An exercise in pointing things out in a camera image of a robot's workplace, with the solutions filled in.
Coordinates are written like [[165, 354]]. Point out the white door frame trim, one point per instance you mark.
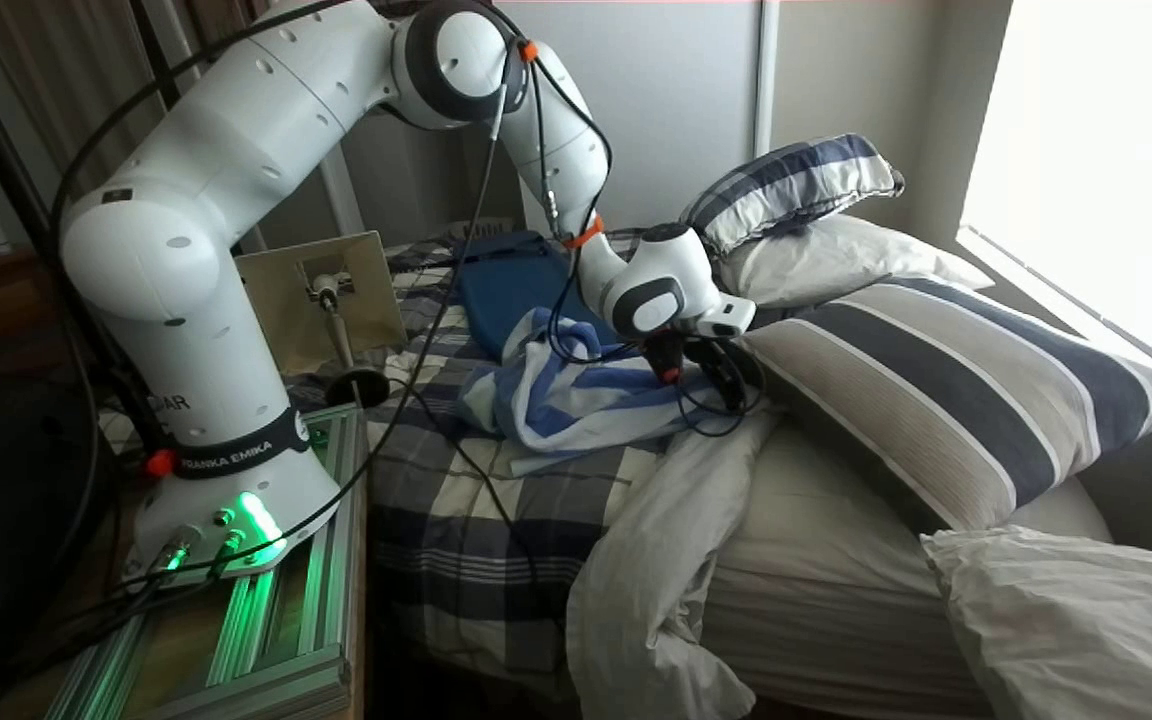
[[764, 104]]

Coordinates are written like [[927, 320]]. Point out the solid blue mat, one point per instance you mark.
[[509, 285]]

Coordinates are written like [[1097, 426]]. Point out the tan wooden board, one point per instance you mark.
[[282, 306]]

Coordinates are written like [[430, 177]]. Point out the small stand with white head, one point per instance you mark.
[[362, 387]]

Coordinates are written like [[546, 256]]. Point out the large navy plaid pillow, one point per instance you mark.
[[791, 184]]

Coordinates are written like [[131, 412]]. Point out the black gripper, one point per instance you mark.
[[679, 344]]

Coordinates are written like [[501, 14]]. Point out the navy beige plaid duvet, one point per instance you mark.
[[468, 533]]

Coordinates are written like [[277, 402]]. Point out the crumpled white sheet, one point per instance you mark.
[[659, 561]]

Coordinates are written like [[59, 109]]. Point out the plain white bed pillow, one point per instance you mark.
[[842, 260]]

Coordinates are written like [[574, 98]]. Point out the black upholstered chair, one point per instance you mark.
[[3, 533]]

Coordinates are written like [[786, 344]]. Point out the wrinkled white pillow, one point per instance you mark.
[[1082, 627]]

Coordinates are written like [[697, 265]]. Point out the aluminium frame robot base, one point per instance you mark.
[[249, 627]]

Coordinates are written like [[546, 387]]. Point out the white ribbed mattress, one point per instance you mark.
[[831, 584]]

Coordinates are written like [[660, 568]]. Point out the bright window with blind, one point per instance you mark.
[[1108, 162]]

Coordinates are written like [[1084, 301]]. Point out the grey navy striped pillow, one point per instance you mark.
[[960, 387]]

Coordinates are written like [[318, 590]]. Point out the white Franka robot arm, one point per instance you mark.
[[202, 265]]

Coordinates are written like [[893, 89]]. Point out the blue white striped towel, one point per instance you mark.
[[560, 402]]

